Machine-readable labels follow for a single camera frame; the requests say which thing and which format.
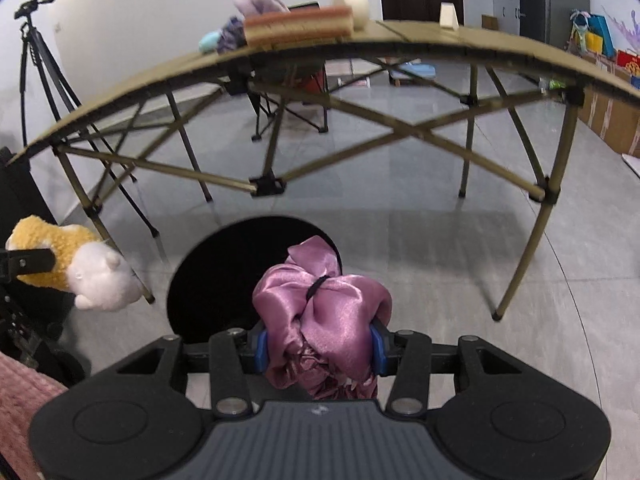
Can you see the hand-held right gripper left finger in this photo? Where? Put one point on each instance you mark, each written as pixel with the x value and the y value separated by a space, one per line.
pixel 260 355

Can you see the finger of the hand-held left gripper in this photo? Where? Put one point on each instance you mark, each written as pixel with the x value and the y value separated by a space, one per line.
pixel 30 261

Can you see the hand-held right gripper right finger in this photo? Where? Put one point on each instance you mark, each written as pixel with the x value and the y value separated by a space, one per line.
pixel 380 355

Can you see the yellow plush toy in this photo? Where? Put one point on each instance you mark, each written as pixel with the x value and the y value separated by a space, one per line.
pixel 75 255

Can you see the pink satin scrunchie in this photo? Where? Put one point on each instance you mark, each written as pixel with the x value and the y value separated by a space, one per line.
pixel 330 310

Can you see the black round bin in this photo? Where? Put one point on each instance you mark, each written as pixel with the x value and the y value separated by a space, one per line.
pixel 215 280

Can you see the purple fluffy towel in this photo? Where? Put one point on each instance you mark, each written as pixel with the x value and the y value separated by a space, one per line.
pixel 260 2

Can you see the pink fluffy rug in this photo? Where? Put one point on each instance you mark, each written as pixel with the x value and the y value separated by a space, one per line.
pixel 20 400

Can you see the black tripod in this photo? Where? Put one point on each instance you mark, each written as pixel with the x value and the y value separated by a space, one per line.
pixel 27 10

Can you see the black folding chair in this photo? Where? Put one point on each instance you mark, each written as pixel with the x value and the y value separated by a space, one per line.
pixel 295 75

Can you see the blue plush toy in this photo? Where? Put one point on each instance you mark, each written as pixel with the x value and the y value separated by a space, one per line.
pixel 209 42

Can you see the dark purple patterned cloth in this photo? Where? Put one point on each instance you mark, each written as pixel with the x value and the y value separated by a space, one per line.
pixel 230 35

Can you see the white flat board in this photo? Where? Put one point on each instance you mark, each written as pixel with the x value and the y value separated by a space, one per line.
pixel 632 165

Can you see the green packet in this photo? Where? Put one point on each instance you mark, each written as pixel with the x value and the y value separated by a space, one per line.
pixel 552 85

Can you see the tan folding table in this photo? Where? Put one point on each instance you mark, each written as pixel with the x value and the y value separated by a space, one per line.
pixel 425 35

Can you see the pink orange layered sponge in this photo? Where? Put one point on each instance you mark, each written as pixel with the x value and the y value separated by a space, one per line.
pixel 300 25

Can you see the large cardboard box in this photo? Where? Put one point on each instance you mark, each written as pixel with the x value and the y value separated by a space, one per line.
pixel 610 110

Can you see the small wooden block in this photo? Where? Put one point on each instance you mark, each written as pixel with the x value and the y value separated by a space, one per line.
pixel 448 17

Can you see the cream tape roll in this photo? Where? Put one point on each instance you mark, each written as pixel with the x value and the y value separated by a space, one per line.
pixel 352 7

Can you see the yellow gift bag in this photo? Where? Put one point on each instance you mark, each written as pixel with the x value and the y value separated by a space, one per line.
pixel 587 42

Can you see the red gift box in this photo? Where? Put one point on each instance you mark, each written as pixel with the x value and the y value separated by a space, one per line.
pixel 629 65

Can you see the grey refrigerator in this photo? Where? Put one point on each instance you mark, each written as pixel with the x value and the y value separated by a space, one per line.
pixel 535 0

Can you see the blue gift bag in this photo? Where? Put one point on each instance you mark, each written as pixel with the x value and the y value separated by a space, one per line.
pixel 602 35

